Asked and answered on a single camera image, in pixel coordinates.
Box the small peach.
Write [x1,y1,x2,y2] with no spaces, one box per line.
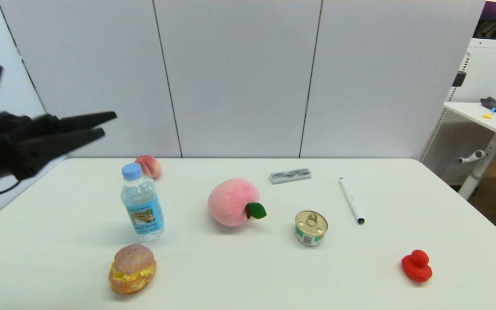
[135,155,162,179]

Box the small tin can green label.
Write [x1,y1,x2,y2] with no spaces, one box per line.
[295,210,329,247]

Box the red rubber duck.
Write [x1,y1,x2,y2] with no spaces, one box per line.
[401,250,433,283]

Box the grey eraser block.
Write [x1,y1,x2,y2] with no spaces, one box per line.
[270,168,312,185]

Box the clear water bottle blue cap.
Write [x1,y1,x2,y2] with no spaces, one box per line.
[120,163,165,242]

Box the pink plush peach green leaf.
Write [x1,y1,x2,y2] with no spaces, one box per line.
[208,178,267,227]

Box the white side table top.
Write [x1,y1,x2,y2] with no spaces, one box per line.
[443,102,496,149]

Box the grey table crank handle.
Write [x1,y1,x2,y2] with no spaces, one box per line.
[457,151,487,165]

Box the white pegboard panel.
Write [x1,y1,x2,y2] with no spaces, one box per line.
[420,39,496,186]

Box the cream puff bread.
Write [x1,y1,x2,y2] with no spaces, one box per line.
[108,243,158,295]

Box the white side table leg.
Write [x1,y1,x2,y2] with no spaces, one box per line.
[458,134,496,201]

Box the white marker pen black cap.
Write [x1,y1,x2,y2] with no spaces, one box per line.
[339,177,365,225]

